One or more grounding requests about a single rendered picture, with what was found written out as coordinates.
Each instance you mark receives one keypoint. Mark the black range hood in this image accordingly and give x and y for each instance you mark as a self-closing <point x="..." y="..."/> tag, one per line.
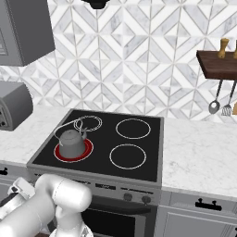
<point x="96" y="3"/>

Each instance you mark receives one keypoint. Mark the grey cupboard door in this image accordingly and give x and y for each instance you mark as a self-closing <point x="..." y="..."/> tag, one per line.
<point x="191" y="223"/>

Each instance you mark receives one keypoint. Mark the grey wall cupboard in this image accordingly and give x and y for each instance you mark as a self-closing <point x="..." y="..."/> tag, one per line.
<point x="24" y="31"/>

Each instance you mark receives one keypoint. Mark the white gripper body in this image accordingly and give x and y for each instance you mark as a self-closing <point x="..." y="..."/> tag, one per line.
<point x="22" y="187"/>

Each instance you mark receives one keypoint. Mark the hanging metal spatula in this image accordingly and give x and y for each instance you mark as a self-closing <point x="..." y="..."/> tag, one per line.
<point x="227" y="109"/>

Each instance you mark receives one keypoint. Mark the wooden pepper mill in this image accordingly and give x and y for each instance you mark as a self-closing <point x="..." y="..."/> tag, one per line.
<point x="235" y="51"/>
<point x="223" y="47"/>

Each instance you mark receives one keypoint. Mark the hanging metal ladle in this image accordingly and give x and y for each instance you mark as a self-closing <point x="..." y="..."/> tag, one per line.
<point x="214" y="106"/>

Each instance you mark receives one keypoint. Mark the grey drawer front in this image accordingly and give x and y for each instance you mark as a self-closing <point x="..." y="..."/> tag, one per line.
<point x="15" y="174"/>
<point x="185" y="202"/>

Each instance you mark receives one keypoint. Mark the dark wooden wall shelf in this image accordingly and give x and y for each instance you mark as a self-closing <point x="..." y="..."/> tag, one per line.
<point x="219" y="66"/>

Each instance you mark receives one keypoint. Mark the dark oven door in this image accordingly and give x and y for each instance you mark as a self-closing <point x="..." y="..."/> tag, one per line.
<point x="123" y="223"/>

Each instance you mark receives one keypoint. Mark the grey oven front panel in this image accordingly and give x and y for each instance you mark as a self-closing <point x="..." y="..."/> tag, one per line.
<point x="135" y="189"/>

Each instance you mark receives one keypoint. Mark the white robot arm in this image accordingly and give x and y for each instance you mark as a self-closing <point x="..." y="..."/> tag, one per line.
<point x="58" y="197"/>

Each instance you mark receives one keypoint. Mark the black glass hob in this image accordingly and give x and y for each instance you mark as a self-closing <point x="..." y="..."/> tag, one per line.
<point x="123" y="145"/>

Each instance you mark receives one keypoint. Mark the hanging wooden tool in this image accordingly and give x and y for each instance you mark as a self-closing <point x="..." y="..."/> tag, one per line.
<point x="235" y="109"/>

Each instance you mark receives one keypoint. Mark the grey toaster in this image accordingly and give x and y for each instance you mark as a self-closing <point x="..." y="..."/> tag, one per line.
<point x="14" y="105"/>

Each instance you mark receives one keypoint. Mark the grey stove knob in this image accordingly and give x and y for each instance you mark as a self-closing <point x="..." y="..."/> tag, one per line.
<point x="146" y="199"/>
<point x="127" y="196"/>

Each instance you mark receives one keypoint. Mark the grey kettle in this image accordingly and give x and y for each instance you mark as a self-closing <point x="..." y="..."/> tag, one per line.
<point x="71" y="145"/>

